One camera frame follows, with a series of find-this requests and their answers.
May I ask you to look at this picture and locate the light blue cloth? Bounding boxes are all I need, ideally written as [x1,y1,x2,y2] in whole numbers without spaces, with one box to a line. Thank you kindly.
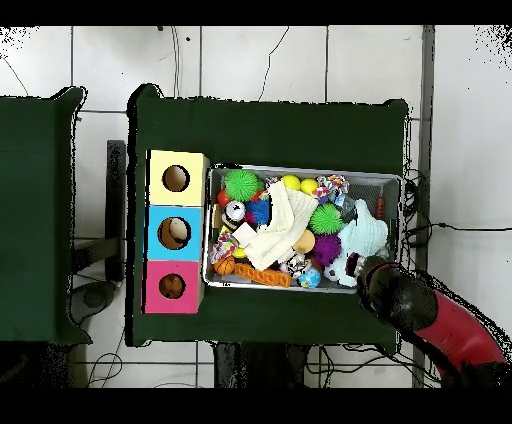
[327,198,390,288]

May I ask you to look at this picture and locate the cream knitted cloth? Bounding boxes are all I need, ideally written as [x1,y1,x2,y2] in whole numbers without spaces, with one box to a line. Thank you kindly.
[244,180,320,272]

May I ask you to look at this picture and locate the tan plush toy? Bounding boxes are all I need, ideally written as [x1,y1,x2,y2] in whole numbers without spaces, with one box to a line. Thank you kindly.
[158,273,187,300]

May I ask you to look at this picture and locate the clear mesh bin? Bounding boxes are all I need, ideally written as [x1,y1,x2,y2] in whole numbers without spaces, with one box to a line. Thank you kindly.
[202,163,403,296]

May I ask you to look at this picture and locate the wooden box with three holes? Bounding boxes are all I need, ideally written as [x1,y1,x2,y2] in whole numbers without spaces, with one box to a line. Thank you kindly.
[142,149,210,315]

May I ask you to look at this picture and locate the purple bumpy ball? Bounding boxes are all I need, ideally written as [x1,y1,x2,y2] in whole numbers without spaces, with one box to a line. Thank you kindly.
[311,233,343,267]

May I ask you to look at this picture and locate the small globe ball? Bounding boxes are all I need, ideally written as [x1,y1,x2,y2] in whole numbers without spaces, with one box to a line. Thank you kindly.
[298,267,322,290]

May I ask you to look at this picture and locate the green spiky toy with eyes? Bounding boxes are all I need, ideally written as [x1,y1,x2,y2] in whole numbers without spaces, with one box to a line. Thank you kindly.
[308,202,344,236]

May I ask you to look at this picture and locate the colourful patterned cloth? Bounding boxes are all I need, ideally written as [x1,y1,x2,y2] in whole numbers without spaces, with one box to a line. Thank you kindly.
[311,174,350,207]

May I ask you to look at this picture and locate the orange plastic block tray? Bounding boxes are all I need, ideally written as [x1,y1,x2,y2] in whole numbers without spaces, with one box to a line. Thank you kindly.
[233,262,293,289]

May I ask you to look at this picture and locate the silver drink can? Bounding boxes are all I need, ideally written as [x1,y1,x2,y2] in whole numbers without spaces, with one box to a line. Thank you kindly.
[223,200,248,229]

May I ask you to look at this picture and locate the dark green table cloth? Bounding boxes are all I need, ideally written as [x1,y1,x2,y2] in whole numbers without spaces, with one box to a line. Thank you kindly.
[0,86,93,346]
[125,82,410,354]

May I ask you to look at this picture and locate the black power cable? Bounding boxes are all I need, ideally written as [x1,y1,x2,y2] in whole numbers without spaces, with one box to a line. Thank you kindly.
[404,222,512,238]

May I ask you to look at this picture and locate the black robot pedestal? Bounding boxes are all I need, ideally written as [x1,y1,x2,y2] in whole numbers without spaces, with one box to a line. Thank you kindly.
[213,342,310,388]

